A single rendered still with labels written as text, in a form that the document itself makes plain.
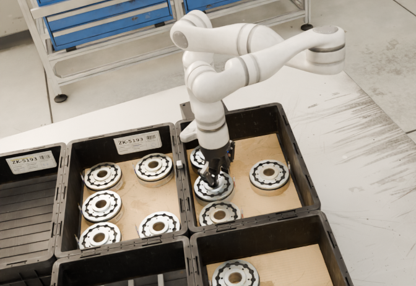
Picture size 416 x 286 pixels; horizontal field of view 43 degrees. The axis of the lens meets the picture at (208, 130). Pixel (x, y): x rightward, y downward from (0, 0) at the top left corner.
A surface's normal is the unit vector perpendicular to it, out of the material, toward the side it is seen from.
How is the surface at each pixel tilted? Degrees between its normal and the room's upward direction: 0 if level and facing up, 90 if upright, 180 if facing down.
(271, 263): 0
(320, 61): 80
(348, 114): 0
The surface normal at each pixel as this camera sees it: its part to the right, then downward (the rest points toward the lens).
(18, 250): -0.13, -0.76
